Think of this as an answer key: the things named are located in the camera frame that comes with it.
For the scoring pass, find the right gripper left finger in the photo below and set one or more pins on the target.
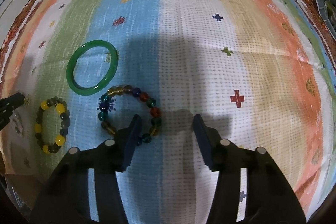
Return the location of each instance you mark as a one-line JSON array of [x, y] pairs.
[[65, 198]]

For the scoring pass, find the striped colourful mat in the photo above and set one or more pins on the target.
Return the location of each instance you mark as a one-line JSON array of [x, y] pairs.
[[255, 70]]

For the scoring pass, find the green jade bangle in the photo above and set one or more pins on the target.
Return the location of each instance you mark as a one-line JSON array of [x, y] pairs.
[[91, 67]]

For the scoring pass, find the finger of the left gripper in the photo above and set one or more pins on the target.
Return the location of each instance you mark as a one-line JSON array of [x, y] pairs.
[[11, 103]]

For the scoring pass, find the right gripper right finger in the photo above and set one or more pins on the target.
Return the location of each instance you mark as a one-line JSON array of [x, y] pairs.
[[249, 176]]

